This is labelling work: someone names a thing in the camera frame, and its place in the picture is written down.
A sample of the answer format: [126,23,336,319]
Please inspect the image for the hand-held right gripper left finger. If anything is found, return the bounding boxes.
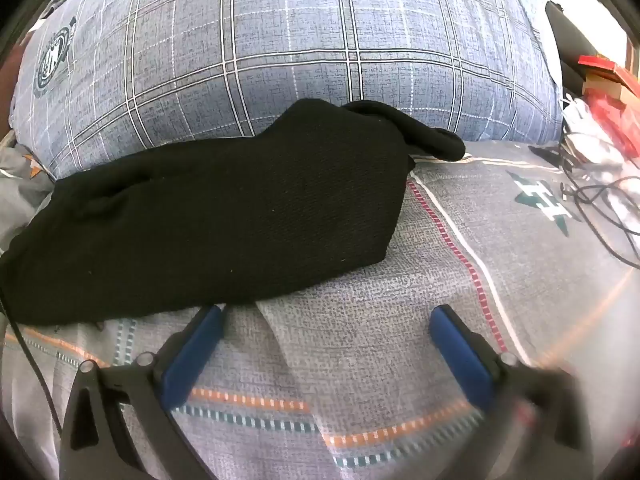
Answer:
[59,304,226,480]

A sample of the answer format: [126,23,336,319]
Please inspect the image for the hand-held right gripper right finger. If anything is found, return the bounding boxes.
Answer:
[429,304,596,480]

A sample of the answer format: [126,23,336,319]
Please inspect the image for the black pants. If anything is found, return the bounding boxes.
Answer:
[0,99,467,328]

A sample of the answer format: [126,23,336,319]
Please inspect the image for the grey patterned bed sheet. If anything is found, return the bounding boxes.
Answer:
[0,140,640,480]

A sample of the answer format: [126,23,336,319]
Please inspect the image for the white plastic bag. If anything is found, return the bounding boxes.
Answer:
[562,97,640,181]

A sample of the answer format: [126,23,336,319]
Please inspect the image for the red plastic bag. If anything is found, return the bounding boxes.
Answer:
[585,87,640,161]

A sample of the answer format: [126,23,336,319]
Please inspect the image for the red box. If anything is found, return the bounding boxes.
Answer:
[577,52,640,106]

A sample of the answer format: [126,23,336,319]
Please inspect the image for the brown headboard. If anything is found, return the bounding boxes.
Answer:
[0,35,26,136]

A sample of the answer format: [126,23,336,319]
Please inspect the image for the dark furniture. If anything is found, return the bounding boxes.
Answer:
[545,0,601,96]

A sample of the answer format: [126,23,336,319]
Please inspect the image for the blue plaid pillow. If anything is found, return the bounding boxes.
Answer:
[10,0,566,181]

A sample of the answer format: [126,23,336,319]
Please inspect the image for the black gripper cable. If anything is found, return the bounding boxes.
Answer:
[0,282,63,438]

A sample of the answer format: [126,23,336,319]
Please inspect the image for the thin black cable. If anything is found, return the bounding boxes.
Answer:
[560,145,640,268]

